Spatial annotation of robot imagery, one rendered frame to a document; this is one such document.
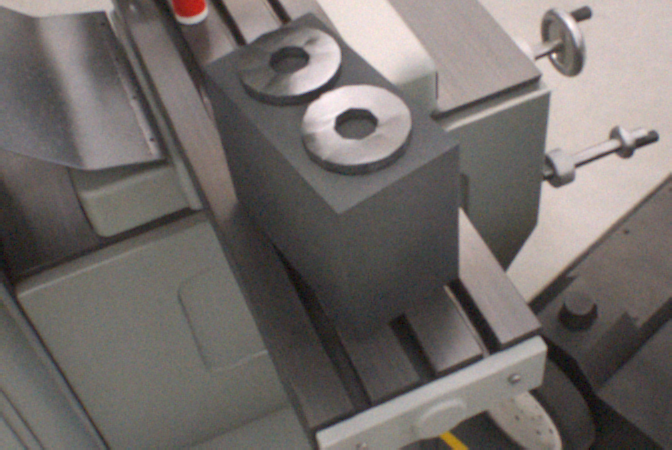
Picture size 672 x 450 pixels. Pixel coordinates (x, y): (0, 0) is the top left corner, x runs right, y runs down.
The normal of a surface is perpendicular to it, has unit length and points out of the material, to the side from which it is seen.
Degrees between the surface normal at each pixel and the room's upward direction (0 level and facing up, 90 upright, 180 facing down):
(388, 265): 90
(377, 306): 90
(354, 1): 0
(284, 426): 0
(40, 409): 89
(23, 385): 88
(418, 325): 0
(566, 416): 49
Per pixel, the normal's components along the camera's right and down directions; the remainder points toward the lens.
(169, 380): 0.39, 0.68
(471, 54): -0.10, -0.64
